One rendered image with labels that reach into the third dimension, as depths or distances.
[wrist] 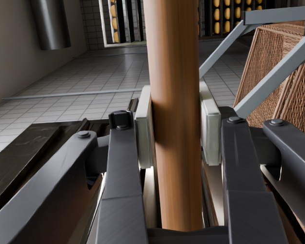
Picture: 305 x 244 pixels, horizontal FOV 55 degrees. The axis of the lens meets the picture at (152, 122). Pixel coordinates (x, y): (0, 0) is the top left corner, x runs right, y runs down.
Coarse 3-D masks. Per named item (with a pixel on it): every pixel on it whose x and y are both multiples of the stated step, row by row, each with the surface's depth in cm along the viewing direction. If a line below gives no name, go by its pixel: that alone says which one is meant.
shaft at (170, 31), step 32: (160, 0) 15; (192, 0) 15; (160, 32) 16; (192, 32) 16; (160, 64) 16; (192, 64) 16; (160, 96) 17; (192, 96) 17; (160, 128) 18; (192, 128) 18; (160, 160) 19; (192, 160) 19; (160, 192) 20; (192, 192) 19; (192, 224) 20
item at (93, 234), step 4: (136, 100) 167; (136, 104) 160; (132, 108) 154; (136, 108) 157; (104, 192) 86; (96, 216) 76; (96, 220) 75; (96, 224) 73; (92, 228) 72; (96, 228) 72; (92, 232) 71; (92, 236) 69; (88, 240) 69; (92, 240) 68
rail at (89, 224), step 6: (132, 102) 165; (102, 180) 93; (102, 186) 89; (102, 192) 86; (96, 198) 84; (96, 204) 81; (96, 210) 79; (90, 216) 77; (90, 222) 75; (90, 228) 73; (84, 234) 71; (84, 240) 69
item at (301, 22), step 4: (300, 20) 136; (304, 20) 132; (296, 24) 140; (300, 24) 136; (304, 24) 133; (272, 36) 174; (276, 36) 167; (272, 48) 175; (272, 96) 180; (292, 112) 151
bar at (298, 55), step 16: (256, 16) 93; (272, 16) 93; (288, 16) 93; (304, 16) 92; (240, 32) 96; (224, 48) 98; (304, 48) 51; (208, 64) 100; (288, 64) 52; (272, 80) 53; (256, 96) 55; (240, 112) 56; (208, 192) 45; (208, 208) 41; (208, 224) 38
